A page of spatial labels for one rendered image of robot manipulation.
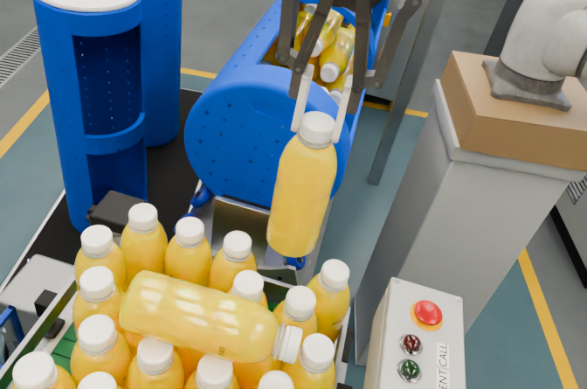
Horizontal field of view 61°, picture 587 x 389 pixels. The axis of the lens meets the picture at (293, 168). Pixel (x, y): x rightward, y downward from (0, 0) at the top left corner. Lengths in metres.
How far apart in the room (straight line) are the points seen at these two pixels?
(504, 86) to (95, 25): 1.04
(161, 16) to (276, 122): 1.31
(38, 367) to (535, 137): 1.03
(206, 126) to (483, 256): 0.92
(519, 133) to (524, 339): 1.24
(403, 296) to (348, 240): 1.60
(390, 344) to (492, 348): 1.56
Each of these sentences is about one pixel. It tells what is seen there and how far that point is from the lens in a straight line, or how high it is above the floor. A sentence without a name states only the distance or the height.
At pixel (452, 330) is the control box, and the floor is 1.10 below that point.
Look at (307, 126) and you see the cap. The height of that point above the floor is 1.32.
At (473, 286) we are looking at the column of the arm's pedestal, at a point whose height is 0.52.
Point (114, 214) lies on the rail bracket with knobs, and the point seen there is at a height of 1.00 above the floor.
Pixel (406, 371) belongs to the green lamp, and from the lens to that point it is 0.63.
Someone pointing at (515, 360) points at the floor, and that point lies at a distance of 2.22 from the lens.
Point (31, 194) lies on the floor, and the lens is 2.43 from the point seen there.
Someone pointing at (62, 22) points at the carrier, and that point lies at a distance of 1.49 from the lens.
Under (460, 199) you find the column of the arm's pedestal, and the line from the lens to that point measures 1.33.
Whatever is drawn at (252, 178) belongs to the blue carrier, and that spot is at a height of 1.04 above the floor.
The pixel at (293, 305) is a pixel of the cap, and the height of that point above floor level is 1.10.
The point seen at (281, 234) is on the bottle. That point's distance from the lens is 0.63.
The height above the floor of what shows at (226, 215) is 1.02.
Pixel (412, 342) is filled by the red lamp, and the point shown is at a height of 1.11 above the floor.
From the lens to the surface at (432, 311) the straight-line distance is 0.69.
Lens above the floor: 1.62
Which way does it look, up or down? 39 degrees down
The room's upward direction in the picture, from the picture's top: 12 degrees clockwise
